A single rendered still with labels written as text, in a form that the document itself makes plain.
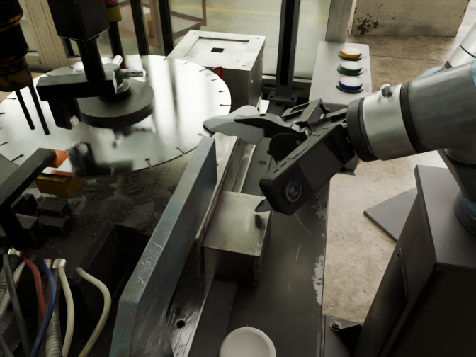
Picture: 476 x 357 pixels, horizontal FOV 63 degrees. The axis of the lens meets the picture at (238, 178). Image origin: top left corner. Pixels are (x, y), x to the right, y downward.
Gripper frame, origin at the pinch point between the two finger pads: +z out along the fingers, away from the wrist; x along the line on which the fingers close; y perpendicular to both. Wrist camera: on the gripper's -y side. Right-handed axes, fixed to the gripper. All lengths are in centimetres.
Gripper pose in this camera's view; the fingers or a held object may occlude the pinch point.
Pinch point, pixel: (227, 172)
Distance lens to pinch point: 53.6
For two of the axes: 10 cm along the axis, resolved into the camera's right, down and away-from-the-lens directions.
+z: -7.7, 1.7, 6.2
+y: 4.3, -5.8, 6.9
